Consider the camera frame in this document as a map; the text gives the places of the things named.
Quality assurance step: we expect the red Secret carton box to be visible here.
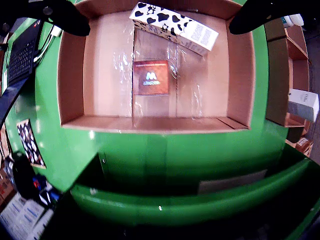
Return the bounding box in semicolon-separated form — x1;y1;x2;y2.
131;59;171;96

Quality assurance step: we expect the red printed cardboard box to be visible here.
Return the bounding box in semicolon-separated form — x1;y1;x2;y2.
0;167;16;208

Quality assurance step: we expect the cow print carton box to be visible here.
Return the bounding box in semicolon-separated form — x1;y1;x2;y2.
128;1;220;57

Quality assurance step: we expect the brown cardboard sheet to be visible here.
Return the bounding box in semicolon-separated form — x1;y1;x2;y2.
198;169;268;196

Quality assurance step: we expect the black laptop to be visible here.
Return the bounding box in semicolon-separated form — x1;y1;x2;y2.
0;18;45;128

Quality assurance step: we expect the black handheld device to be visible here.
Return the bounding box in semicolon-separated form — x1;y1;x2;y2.
11;152;38;200

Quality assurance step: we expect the tall white carton box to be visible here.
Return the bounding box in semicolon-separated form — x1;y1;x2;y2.
287;88;320;123

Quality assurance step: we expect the grey laptop cable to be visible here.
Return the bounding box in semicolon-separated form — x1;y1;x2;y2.
32;33;55;63

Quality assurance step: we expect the large cardboard tray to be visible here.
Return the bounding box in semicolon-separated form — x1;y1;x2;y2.
57;0;256;133

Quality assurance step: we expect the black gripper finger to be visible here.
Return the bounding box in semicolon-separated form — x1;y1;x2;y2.
228;0;320;35
0;0;91;37

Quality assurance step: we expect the printed paper sheet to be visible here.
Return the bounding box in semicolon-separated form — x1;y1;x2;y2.
21;199;55;240
0;193;31;235

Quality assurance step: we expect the black patterned card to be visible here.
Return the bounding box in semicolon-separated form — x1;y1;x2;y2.
16;118;47;170

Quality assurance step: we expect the white adapter block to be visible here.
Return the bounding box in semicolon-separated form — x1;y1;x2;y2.
49;25;63;38

